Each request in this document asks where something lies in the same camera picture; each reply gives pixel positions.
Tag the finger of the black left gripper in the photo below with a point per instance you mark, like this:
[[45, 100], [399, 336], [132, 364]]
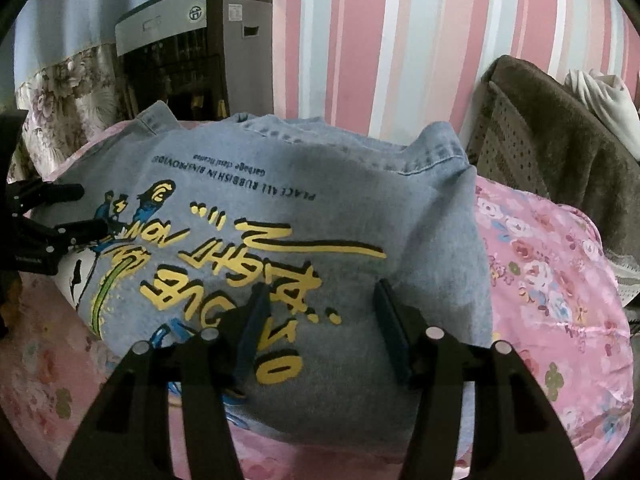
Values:
[[39, 249], [25, 195]]

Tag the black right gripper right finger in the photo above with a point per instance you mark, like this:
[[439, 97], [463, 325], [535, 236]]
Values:
[[516, 432]]

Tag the blue denim jacket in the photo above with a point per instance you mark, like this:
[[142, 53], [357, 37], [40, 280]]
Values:
[[199, 216]]

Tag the person's left hand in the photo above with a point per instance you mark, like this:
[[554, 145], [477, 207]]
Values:
[[11, 292]]

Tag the blue floral curtain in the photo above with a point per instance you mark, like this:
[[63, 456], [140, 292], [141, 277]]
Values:
[[59, 63]]

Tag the pink floral bed sheet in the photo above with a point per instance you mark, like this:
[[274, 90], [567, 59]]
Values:
[[552, 296]]

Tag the black silver water dispenser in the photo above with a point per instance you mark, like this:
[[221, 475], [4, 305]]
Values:
[[205, 59]]

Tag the brown blanket covered sofa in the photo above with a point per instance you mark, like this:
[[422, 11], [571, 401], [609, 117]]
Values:
[[530, 133]]

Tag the white folded garment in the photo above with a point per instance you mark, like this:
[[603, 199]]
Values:
[[607, 97]]

